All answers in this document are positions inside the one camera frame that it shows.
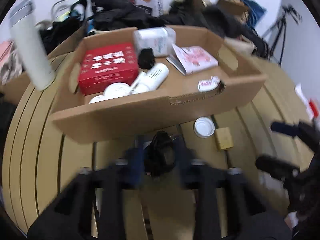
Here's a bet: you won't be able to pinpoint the clear plastic jar container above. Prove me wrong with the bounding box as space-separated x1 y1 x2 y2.
133 27 176 57

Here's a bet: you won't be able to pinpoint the white folding chair frame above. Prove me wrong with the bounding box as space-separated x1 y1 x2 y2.
50 0 79 22

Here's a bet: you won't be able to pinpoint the papers on table edge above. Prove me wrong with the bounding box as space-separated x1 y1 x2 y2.
295 83 319 120

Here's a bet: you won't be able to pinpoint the black camera tripod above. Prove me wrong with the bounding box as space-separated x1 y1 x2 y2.
262 4 303 67

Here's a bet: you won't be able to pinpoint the white plastic squeeze bottle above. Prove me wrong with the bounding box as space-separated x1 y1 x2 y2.
130 63 169 94

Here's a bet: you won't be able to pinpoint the red printed box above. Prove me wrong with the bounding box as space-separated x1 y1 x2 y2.
78 42 139 95

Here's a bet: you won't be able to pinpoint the shallow cardboard tray box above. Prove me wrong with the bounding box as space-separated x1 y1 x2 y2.
49 25 267 144

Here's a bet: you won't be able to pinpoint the small yellow block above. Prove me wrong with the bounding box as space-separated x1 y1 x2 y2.
215 127 234 151

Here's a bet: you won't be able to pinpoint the small white round jar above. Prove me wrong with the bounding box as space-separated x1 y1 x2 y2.
89 82 131 104

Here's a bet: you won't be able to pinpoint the tall white thermos bottle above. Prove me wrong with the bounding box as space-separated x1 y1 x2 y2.
10 0 55 91

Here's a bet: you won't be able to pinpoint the blue fabric bag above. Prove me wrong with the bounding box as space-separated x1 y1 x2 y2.
240 0 267 29

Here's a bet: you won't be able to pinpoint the pink patterned tissue pack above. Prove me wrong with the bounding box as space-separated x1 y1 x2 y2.
167 44 219 76

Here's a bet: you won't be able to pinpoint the white red sticker label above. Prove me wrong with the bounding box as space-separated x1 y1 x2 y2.
197 76 220 92

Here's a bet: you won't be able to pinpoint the black clothes pile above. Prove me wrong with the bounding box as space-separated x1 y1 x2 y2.
158 0 269 59

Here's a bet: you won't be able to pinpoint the round white lid tin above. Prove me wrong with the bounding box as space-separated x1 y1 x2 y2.
193 117 215 138

